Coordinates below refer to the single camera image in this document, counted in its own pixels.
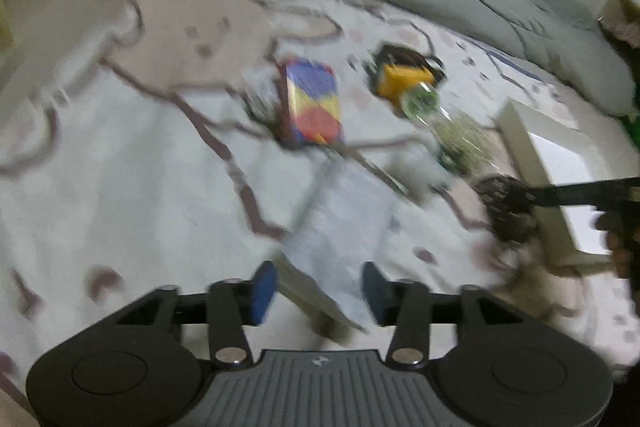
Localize bag of rubber bands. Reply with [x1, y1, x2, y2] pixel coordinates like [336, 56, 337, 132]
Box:
[432, 113, 495, 176]

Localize yellow headlamp with strap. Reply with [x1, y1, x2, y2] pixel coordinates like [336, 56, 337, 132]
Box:
[368, 42, 446, 124]

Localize white shallow cardboard tray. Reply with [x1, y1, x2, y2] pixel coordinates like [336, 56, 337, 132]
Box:
[496, 100, 612, 269]

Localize colourful playing card box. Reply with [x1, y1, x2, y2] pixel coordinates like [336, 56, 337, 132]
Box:
[279, 57, 344, 147]

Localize grey tissue pack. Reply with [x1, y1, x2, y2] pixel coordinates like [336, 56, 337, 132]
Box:
[277, 158, 397, 331]

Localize cartoon bear blanket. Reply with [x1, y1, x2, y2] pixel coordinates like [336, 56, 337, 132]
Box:
[1, 0, 639, 426]

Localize white string ball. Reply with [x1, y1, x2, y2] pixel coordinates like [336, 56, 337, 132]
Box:
[245, 80, 282, 132]

